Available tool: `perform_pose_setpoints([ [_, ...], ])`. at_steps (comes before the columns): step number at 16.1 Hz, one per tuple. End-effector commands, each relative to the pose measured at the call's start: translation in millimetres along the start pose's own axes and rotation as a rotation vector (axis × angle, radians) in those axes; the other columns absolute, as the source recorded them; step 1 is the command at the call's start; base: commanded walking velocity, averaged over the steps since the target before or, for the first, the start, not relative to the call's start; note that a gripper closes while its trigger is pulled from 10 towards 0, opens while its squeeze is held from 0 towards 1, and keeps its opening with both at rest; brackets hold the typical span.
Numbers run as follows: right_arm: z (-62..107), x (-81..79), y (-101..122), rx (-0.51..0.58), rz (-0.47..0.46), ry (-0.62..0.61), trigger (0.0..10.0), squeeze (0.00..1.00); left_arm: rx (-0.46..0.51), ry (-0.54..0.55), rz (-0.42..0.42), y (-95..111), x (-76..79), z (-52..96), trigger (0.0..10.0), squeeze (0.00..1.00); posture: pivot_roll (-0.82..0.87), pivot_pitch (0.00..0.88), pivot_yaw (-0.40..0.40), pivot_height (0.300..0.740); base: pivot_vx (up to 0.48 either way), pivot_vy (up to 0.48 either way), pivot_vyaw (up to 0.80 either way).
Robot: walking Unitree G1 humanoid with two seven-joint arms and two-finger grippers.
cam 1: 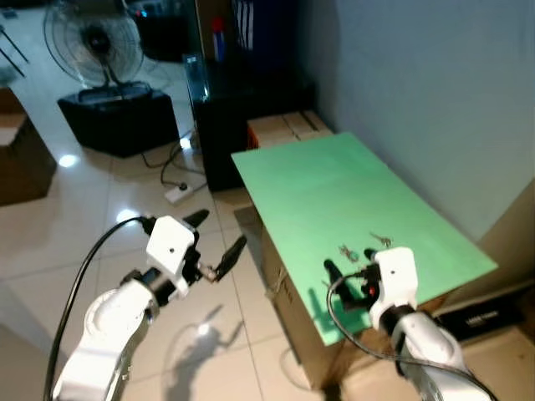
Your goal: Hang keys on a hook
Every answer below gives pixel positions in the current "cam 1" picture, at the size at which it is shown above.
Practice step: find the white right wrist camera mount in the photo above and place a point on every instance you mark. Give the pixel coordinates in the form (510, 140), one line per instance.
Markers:
(394, 280)

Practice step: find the blue bottle with red cap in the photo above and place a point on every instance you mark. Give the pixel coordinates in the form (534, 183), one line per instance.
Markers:
(218, 42)

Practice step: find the black cabinet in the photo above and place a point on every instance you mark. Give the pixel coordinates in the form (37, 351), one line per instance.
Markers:
(221, 125)

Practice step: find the black desk with clutter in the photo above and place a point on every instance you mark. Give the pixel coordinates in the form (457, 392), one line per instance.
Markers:
(163, 29)

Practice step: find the clear plastic container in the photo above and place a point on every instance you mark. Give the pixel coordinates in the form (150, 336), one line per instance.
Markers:
(195, 77)

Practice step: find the black case under fan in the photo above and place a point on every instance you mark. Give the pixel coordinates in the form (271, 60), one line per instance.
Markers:
(121, 121)

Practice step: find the green table cover board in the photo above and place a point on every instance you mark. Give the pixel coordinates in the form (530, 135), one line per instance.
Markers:
(334, 192)

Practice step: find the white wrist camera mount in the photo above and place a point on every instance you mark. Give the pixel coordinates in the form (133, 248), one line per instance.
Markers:
(170, 242)
(394, 280)

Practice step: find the black floor fan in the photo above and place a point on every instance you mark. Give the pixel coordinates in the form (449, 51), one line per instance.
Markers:
(94, 38)

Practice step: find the flat black printed box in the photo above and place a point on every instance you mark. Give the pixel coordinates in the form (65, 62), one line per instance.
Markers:
(481, 316)

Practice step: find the dark blue printed banner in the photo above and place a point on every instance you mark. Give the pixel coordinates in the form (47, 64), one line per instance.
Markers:
(261, 29)

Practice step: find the brown wooden box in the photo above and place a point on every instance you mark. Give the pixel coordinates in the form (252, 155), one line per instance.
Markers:
(23, 154)

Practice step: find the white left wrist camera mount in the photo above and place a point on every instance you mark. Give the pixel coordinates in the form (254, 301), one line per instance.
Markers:
(170, 242)

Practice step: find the white power strip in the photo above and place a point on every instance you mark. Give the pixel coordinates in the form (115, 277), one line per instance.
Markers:
(179, 195)

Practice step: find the key with green tag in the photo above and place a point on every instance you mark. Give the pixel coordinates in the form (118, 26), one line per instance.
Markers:
(348, 252)

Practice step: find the large cardboard box table base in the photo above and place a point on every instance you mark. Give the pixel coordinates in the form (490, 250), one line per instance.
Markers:
(292, 326)

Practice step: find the taped brown cardboard box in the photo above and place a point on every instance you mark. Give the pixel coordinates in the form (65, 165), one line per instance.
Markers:
(288, 129)

